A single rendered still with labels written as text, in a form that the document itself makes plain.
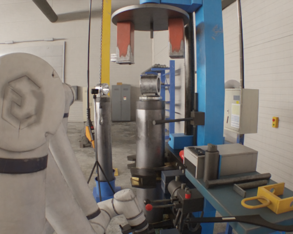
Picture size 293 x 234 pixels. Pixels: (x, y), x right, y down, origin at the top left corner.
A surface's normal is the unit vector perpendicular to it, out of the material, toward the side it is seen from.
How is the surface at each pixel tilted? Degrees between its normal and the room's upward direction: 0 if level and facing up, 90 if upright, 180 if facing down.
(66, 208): 86
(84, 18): 90
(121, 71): 90
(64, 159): 80
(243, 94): 90
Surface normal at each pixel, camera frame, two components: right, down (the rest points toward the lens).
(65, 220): 0.51, 0.16
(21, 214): 0.75, 0.09
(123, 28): -0.23, 0.11
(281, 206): 0.14, 0.11
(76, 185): 0.28, -0.05
